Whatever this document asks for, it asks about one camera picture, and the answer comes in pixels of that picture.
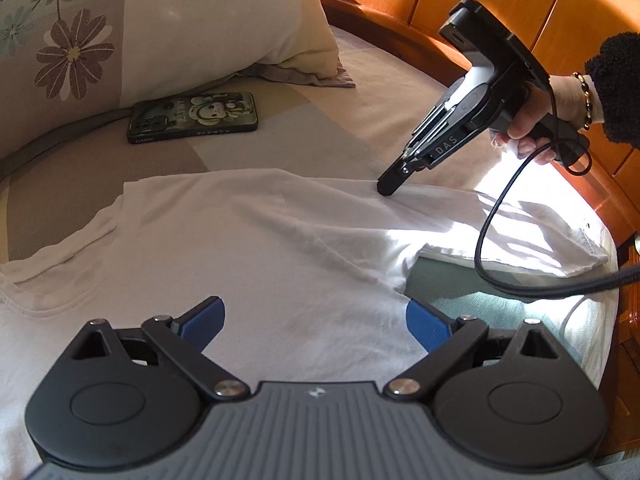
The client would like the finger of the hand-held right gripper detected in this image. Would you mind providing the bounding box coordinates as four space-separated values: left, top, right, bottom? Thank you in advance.
376 152 437 197
404 90 459 158

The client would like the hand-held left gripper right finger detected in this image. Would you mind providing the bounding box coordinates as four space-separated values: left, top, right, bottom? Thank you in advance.
384 300 566 402

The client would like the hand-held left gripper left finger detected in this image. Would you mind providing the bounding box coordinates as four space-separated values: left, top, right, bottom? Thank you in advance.
70 296 251 402

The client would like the white printed T-shirt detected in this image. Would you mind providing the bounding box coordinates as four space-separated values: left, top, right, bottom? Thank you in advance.
0 167 612 466

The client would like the person's right forearm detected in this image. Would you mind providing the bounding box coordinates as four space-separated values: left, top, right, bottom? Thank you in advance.
584 32 640 150

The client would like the person's right hand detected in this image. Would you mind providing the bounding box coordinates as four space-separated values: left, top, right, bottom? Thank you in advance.
491 74 588 164

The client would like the phone with cartoon case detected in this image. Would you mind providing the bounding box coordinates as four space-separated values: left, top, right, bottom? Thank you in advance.
127 91 259 145

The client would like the wooden nightstand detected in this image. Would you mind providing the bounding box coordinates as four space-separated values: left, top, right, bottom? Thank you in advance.
617 240 640 441

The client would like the floral pillow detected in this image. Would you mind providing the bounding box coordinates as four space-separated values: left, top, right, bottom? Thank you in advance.
0 0 357 181

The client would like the beaded bracelet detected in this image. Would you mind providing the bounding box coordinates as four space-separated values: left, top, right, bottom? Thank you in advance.
571 72 597 132

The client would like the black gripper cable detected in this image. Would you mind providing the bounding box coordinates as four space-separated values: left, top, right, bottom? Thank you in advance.
474 77 640 294

